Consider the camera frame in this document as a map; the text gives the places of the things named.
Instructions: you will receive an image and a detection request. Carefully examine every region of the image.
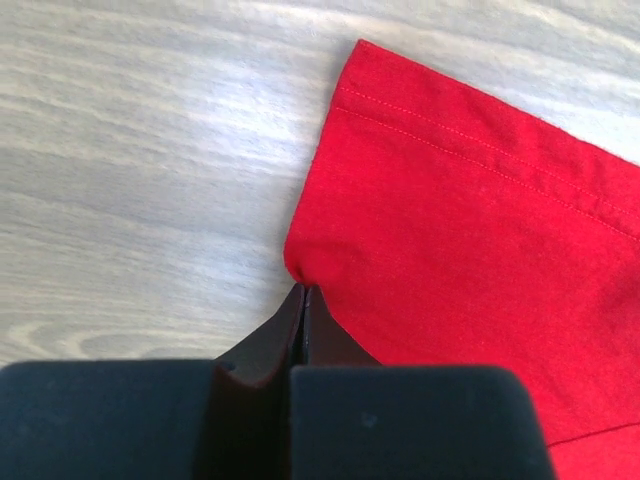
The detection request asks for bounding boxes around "red t-shirt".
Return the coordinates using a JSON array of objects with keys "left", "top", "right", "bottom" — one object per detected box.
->
[{"left": 284, "top": 40, "right": 639, "bottom": 479}]

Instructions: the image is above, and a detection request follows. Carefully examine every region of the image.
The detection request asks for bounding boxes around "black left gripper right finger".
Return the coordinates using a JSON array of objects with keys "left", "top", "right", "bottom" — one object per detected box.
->
[{"left": 289, "top": 287, "right": 555, "bottom": 479}]

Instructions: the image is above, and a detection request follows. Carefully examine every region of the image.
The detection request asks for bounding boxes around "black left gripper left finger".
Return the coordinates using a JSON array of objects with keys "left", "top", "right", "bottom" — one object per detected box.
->
[{"left": 1, "top": 286, "right": 305, "bottom": 479}]

